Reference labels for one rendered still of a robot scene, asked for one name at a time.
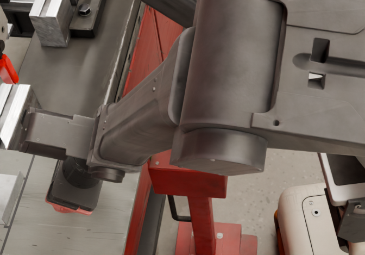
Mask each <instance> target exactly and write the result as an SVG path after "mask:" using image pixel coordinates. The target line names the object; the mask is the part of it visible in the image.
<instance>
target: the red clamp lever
mask: <svg viewBox="0 0 365 255"><path fill-rule="evenodd" d="M4 48H5V43H4V41H3V40H0V77H1V78H2V80H3V82H4V83H5V84H13V85H16V83H18V81H19V78H18V75H17V73H16V71H15V69H14V67H13V65H12V63H11V61H10V59H9V58H8V56H7V55H6V54H3V53H2V52H3V51H4Z"/></svg>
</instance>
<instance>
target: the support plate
mask: <svg viewBox="0 0 365 255"><path fill-rule="evenodd" d="M32 157H33V154H28V153H23V152H19V151H13V150H1V149H0V174H5V175H14V176H17V175H18V172H19V170H20V171H21V173H22V174H23V176H24V177H26V175H27V172H28V169H29V165H30V162H31V160H32ZM57 161H58V160H57V159H53V158H47V157H42V156H37V155H35V158H34V161H33V164H32V168H31V169H30V173H29V176H28V179H27V182H26V185H25V187H24V191H23V194H22V197H21V200H20V203H19V205H18V209H17V212H16V215H15V218H14V221H13V223H12V227H11V230H10V233H9V236H8V239H7V242H6V244H5V247H4V250H3V253H2V254H0V255H124V251H125V246H126V243H127V237H128V233H129V228H130V223H131V218H132V214H133V210H134V205H135V200H136V195H137V190H138V187H139V182H140V177H141V172H142V167H143V166H142V167H141V172H137V173H125V176H124V178H123V181H122V183H114V182H108V181H103V184H102V188H101V191H100V195H99V199H98V203H97V207H96V208H95V209H94V210H93V211H92V214H91V215H89V216H88V215H84V214H79V213H60V212H57V211H55V210H54V208H53V206H52V205H51V204H49V203H47V202H45V198H46V195H47V191H48V189H49V186H50V183H51V180H52V177H53V173H54V170H55V167H56V163H57ZM23 183H24V180H23V182H22V185H21V188H20V190H19V193H18V196H17V199H16V202H15V204H14V207H13V210H12V212H11V215H10V218H9V221H8V224H7V225H1V224H0V252H1V249H2V246H3V243H4V239H5V236H6V234H7V231H8V228H4V226H9V225H10V222H11V219H12V216H13V213H14V210H15V207H16V204H17V201H18V198H19V195H20V193H21V190H22V187H23Z"/></svg>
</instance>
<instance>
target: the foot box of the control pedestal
mask: <svg viewBox="0 0 365 255"><path fill-rule="evenodd" d="M214 227H215V232H216V233H223V246H222V255H257V236H256V235H249V234H241V224H235V223H222V222H214ZM192 230H193V229H192V223H191V222H182V221H179V227H178V235H177V243H176V248H175V255H189V253H190V244H191V235H192Z"/></svg>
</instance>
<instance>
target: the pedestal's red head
mask: <svg viewBox="0 0 365 255"><path fill-rule="evenodd" d="M171 151H172V149H170V150H166V151H163V152H160V153H157V154H154V155H152V158H151V161H150V158H149V159H148V161H147V164H148V171H149V175H150V179H151V182H152V186H153V190H154V193H155V194H165V195H180V196H195V197H210V198H226V190H227V183H228V176H224V175H222V176H219V175H217V174H213V173H207V172H202V171H196V170H191V169H186V168H183V167H182V168H180V167H178V166H174V165H170V164H169V161H170V157H171Z"/></svg>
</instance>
